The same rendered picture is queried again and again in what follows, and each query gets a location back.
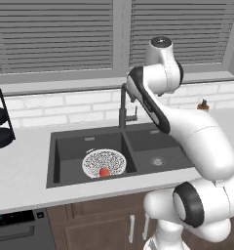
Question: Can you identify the dark grey sink faucet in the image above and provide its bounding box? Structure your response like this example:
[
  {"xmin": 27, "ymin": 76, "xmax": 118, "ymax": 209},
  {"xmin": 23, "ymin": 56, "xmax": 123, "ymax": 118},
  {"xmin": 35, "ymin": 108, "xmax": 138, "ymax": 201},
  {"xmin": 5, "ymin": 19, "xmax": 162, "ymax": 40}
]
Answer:
[{"xmin": 118, "ymin": 82, "xmax": 139, "ymax": 130}]

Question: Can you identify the dark grey double sink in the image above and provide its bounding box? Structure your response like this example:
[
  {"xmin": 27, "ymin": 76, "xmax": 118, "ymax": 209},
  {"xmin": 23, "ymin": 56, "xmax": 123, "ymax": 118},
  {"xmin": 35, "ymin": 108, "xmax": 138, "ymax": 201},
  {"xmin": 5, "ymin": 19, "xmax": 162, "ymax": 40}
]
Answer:
[{"xmin": 45, "ymin": 121, "xmax": 205, "ymax": 189}]

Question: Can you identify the white mesh colander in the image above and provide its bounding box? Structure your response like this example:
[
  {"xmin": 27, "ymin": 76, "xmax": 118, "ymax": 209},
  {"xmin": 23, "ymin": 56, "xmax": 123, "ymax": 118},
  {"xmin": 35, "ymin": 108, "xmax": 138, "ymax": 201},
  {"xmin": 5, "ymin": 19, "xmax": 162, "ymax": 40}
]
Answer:
[{"xmin": 81, "ymin": 148, "xmax": 128, "ymax": 180}]

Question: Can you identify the red peach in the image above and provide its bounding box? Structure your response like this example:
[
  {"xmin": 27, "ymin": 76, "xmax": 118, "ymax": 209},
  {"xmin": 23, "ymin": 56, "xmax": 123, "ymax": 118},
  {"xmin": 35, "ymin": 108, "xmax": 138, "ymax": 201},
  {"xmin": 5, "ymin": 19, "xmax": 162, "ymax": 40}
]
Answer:
[{"xmin": 98, "ymin": 167, "xmax": 111, "ymax": 178}]

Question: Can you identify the brown soap dispenser bottle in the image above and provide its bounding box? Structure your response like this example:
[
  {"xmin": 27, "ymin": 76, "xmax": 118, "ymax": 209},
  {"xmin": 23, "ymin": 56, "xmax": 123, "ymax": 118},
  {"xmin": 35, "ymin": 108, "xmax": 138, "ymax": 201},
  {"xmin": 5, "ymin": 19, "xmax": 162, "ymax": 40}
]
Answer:
[{"xmin": 196, "ymin": 98, "xmax": 211, "ymax": 113}]

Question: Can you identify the brown cupboard door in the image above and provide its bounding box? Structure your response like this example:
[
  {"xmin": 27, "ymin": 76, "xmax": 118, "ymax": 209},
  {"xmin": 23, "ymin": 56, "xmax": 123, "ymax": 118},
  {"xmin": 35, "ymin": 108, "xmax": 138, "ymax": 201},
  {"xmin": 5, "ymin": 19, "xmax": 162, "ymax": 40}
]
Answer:
[
  {"xmin": 137, "ymin": 208, "xmax": 160, "ymax": 250},
  {"xmin": 46, "ymin": 192, "xmax": 140, "ymax": 250}
]

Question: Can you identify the grey window blind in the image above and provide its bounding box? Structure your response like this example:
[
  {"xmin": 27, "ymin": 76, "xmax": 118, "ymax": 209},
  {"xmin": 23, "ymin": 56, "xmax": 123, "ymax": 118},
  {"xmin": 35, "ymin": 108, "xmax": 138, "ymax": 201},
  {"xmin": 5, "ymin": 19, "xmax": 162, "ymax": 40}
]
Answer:
[
  {"xmin": 0, "ymin": 0, "xmax": 115, "ymax": 75},
  {"xmin": 128, "ymin": 0, "xmax": 234, "ymax": 68}
]

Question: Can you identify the black tiered stand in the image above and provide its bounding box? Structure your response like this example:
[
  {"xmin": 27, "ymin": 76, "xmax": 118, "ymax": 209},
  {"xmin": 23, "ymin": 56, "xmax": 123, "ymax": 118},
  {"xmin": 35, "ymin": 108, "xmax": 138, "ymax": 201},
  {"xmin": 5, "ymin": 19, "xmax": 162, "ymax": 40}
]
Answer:
[{"xmin": 0, "ymin": 84, "xmax": 17, "ymax": 150}]

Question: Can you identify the dark grey dishwasher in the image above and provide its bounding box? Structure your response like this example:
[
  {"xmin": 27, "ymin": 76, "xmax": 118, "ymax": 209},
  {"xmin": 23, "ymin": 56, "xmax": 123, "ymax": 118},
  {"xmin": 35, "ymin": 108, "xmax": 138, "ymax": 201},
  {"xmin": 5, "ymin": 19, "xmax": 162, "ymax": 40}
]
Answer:
[{"xmin": 0, "ymin": 208, "xmax": 58, "ymax": 250}]

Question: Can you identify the grey window frame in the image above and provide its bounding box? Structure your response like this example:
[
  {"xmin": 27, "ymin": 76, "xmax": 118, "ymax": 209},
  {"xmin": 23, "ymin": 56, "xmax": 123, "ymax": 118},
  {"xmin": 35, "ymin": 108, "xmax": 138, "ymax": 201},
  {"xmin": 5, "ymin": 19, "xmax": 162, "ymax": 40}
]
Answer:
[{"xmin": 0, "ymin": 0, "xmax": 234, "ymax": 97}]

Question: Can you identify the white cupboard door handle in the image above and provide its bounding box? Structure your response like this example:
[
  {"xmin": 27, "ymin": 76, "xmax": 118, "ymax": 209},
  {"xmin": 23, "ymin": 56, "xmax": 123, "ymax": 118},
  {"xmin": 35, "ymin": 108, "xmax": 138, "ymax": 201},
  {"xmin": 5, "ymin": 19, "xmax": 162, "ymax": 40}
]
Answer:
[
  {"xmin": 128, "ymin": 214, "xmax": 137, "ymax": 244},
  {"xmin": 141, "ymin": 212, "xmax": 150, "ymax": 242}
]

